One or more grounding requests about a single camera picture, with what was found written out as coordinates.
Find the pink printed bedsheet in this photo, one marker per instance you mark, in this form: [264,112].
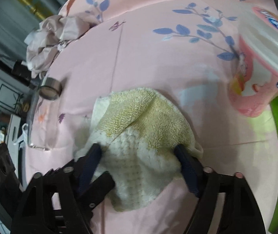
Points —
[153,65]

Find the white panelled cabinet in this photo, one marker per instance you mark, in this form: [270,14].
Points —
[0,90]

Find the clear glass bottle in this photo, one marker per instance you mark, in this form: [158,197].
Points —
[50,89]

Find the grey curtain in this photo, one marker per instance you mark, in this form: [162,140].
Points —
[7,29]

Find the white plastic bag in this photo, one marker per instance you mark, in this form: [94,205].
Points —
[23,136]

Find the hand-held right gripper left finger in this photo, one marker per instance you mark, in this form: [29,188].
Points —
[90,165]

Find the potted plant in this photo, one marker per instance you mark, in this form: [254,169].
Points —
[22,104]

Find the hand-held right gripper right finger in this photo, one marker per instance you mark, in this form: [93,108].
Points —
[189,175]

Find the yellow and white fluffy towel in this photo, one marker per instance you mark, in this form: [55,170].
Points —
[134,126]

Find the crumpled beige cloth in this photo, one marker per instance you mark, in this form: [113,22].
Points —
[56,29]

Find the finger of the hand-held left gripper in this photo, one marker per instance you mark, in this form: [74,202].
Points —
[102,185]

